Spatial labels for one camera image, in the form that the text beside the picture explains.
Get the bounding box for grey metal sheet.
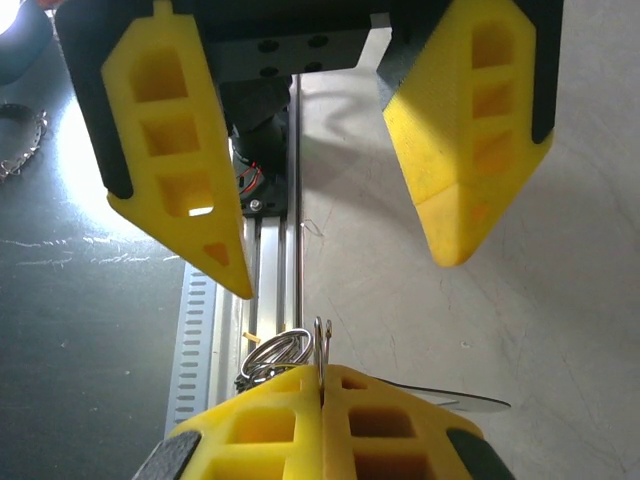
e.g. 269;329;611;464
0;0;221;480

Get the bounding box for dark teal round object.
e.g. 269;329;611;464
0;0;55;86

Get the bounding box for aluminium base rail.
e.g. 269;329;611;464
234;74;307;396

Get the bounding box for silver link chain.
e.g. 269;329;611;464
0;102;51;184

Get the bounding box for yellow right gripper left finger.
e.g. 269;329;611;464
130;363;327;480

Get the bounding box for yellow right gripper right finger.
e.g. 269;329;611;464
321;363;517;480

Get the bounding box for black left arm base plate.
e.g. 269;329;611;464
234;164;292;219

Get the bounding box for slotted grey cable duct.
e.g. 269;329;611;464
163;257;241;441

